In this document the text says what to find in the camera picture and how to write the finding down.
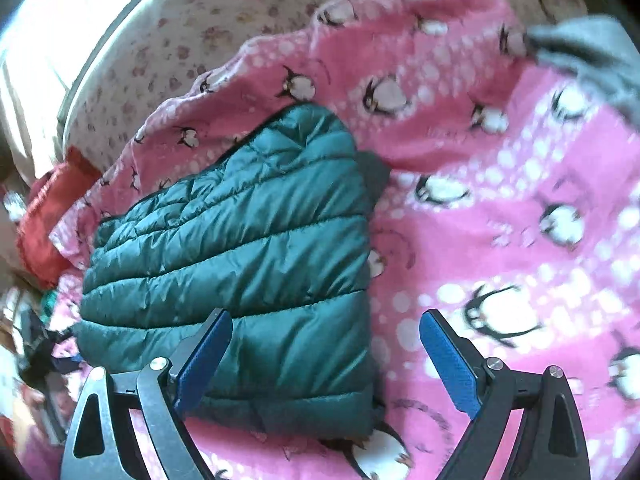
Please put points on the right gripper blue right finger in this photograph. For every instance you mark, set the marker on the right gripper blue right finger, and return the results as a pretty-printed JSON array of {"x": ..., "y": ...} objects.
[{"x": 550, "y": 443}]

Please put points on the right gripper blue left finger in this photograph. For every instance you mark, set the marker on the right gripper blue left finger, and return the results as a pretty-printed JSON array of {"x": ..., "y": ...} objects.
[{"x": 101, "y": 442}]

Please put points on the green quilted puffer jacket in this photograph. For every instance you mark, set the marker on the green quilted puffer jacket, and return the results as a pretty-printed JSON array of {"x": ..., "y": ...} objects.
[{"x": 277, "y": 235}]

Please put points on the bright green garment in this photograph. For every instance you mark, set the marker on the bright green garment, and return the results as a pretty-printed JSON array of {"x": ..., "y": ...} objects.
[{"x": 47, "y": 305}]

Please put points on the red ruffled pillow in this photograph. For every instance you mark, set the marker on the red ruffled pillow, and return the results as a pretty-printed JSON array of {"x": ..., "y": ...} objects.
[{"x": 49, "y": 199}]

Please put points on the pink penguin fleece blanket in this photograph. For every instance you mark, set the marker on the pink penguin fleece blanket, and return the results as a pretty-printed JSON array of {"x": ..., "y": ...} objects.
[{"x": 505, "y": 195}]

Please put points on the light blue fleece blanket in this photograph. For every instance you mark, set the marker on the light blue fleece blanket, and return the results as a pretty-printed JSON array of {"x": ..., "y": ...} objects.
[{"x": 597, "y": 50}]

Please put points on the floral cream bed headboard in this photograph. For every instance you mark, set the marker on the floral cream bed headboard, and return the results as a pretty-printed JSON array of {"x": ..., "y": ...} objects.
[{"x": 161, "y": 46}]

